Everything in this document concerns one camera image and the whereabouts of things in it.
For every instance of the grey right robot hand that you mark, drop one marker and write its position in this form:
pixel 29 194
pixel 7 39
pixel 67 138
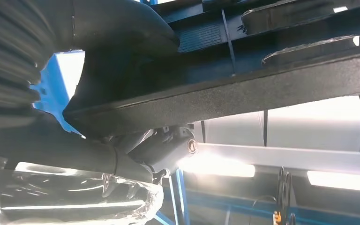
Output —
pixel 59 155

